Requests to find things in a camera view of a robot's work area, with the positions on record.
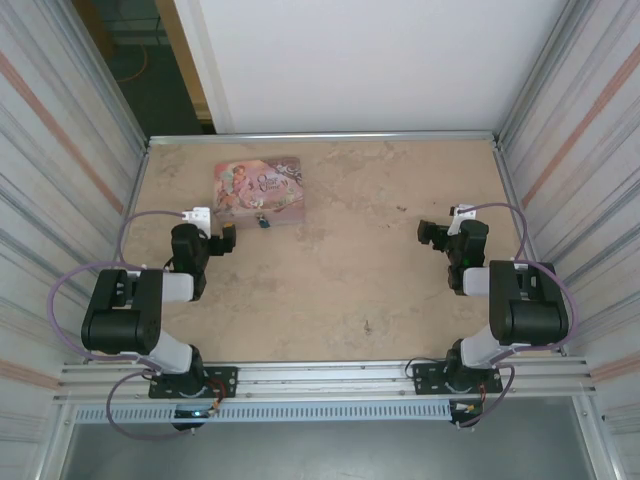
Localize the pink illustrated tin box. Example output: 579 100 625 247
213 155 307 230

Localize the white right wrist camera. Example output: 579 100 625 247
447 203 479 236

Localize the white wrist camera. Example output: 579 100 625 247
181 206 211 239
447 203 479 236

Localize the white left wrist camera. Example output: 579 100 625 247
181 206 211 239

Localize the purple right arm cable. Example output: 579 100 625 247
457 202 580 430

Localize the aluminium frame crossbar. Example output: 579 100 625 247
147 131 501 149

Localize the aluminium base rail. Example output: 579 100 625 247
59 357 596 402

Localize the wooden door frame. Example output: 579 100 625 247
154 0 217 134

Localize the orange floor cable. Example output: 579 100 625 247
118 43 151 82

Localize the grey slotted cable duct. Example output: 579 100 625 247
73 402 454 424

